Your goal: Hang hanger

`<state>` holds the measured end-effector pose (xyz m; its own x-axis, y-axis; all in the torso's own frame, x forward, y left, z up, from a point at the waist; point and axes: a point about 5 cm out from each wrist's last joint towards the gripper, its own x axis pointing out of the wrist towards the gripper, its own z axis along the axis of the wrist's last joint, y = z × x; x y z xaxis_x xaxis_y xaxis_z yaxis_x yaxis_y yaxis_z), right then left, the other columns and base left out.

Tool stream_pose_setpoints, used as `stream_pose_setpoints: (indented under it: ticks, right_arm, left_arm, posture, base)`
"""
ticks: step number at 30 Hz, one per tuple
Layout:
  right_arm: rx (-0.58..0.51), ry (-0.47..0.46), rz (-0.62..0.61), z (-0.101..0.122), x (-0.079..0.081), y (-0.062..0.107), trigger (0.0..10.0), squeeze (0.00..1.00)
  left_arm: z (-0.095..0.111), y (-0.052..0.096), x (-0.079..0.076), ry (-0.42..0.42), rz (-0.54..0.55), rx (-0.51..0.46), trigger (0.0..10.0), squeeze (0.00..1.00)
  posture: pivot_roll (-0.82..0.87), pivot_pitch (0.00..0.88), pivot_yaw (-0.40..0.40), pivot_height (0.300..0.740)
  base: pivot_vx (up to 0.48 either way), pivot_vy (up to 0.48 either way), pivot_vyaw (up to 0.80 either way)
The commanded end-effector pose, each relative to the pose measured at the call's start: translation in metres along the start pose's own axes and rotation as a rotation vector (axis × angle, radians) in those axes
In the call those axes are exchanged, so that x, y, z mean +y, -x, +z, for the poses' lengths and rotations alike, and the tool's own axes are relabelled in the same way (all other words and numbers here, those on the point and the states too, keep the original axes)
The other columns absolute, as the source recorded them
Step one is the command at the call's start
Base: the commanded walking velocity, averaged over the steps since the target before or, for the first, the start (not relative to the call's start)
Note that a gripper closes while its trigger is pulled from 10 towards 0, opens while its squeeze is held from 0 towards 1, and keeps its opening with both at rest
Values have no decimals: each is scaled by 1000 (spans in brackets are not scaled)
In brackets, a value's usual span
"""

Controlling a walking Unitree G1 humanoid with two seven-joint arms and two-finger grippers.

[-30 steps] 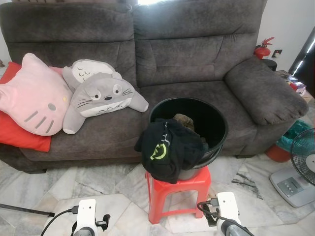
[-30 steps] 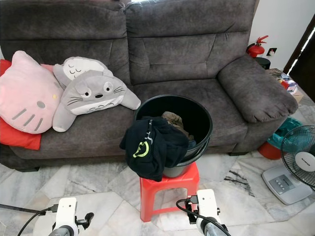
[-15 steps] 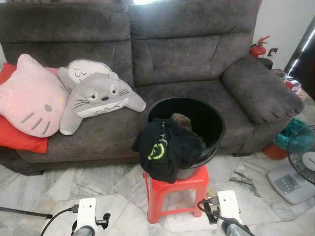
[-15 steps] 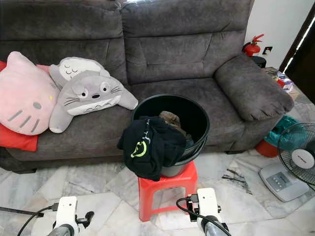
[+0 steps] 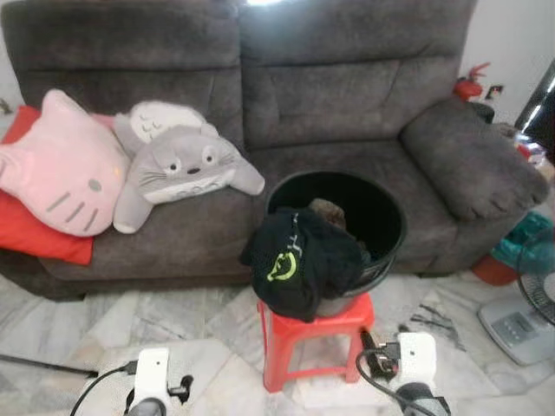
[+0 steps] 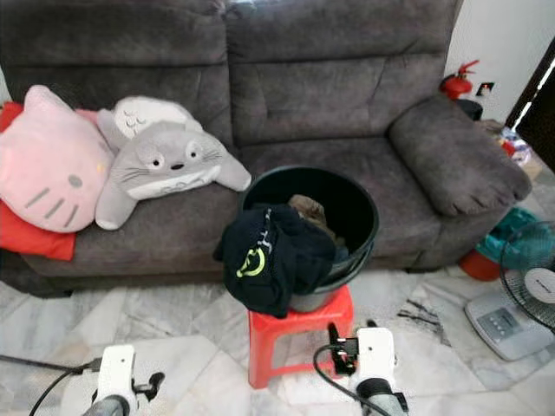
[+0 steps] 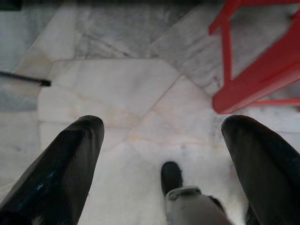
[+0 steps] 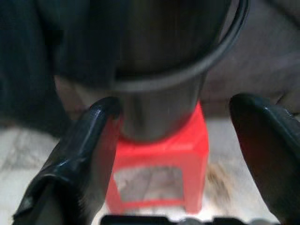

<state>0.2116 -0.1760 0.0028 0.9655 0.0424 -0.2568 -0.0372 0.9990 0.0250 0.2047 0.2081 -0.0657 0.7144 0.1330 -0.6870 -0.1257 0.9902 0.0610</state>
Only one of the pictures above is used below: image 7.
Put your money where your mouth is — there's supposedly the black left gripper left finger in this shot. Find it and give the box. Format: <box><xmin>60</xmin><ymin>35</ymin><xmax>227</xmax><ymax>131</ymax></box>
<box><xmin>0</xmin><ymin>114</ymin><xmax>105</xmax><ymax>225</ymax></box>

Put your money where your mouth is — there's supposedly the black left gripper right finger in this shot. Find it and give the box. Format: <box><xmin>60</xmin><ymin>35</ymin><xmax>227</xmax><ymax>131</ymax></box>
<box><xmin>221</xmin><ymin>114</ymin><xmax>300</xmax><ymax>225</ymax></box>

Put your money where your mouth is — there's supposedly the grey robot leg black foot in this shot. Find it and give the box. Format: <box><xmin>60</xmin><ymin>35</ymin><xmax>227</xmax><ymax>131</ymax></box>
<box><xmin>160</xmin><ymin>161</ymin><xmax>234</xmax><ymax>225</ymax></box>

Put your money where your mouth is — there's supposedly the silver metal clothes rack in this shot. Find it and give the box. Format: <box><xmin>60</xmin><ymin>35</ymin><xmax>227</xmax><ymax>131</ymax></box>
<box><xmin>0</xmin><ymin>71</ymin><xmax>52</xmax><ymax>87</ymax></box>

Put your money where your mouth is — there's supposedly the red plastic stool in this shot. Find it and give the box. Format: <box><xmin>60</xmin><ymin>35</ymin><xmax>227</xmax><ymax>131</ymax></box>
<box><xmin>208</xmin><ymin>0</ymin><xmax>300</xmax><ymax>115</ymax></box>

